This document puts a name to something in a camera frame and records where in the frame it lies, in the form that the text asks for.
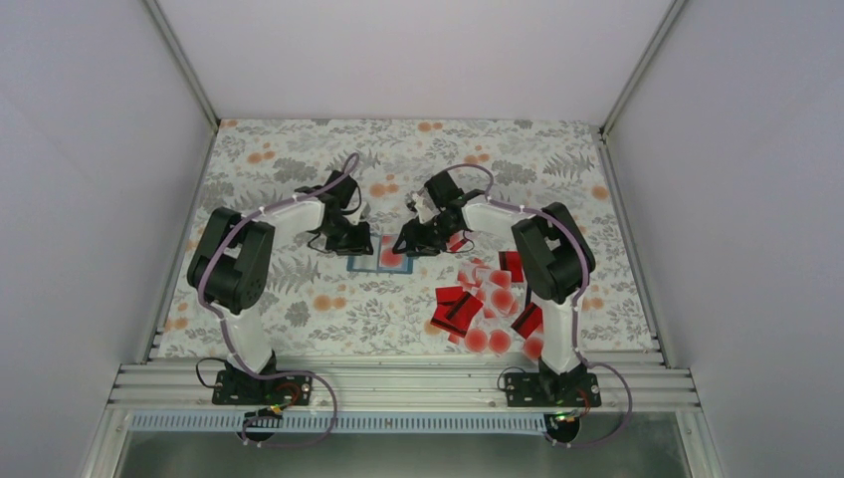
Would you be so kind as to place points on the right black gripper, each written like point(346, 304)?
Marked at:
point(416, 238)

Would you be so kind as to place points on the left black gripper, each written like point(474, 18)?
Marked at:
point(357, 246)

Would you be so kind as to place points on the teal leather card holder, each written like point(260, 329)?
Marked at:
point(369, 264)

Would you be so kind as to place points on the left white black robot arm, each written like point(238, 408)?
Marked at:
point(231, 265)

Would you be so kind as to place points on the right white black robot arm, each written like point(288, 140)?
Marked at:
point(556, 260)

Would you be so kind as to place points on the red black striped card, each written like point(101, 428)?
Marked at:
point(460, 243)

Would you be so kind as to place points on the dark red striped card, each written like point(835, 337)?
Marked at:
point(447, 297)
point(511, 261)

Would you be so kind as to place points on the red card with stripe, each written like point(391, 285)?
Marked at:
point(455, 317)

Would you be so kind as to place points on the floral patterned table mat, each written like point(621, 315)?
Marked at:
point(312, 306)

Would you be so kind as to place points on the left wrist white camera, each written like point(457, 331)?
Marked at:
point(364, 210)

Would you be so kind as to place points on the wrist white camera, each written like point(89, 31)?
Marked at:
point(422, 206)
point(364, 210)

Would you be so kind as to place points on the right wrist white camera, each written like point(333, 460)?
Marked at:
point(422, 206)

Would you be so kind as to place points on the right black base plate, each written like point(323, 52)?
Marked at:
point(530, 389)

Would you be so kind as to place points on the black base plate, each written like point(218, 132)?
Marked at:
point(530, 389)
point(234, 387)

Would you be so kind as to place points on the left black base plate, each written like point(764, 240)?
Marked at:
point(234, 387)

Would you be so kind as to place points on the blue slotted cable duct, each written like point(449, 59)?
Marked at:
point(344, 422)

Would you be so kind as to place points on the aluminium rail frame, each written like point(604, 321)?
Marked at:
point(452, 383)

